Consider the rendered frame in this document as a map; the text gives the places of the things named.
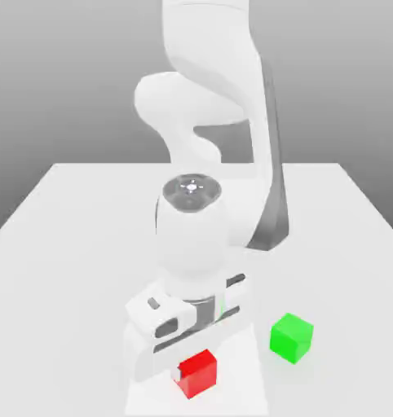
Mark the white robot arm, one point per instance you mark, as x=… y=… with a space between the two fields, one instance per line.
x=196 y=97

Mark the small green cube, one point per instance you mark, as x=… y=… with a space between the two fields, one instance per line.
x=291 y=338

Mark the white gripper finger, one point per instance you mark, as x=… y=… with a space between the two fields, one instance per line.
x=176 y=374

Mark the small red cube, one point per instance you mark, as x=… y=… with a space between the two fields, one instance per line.
x=199 y=374

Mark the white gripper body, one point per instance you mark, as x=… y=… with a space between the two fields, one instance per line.
x=196 y=347

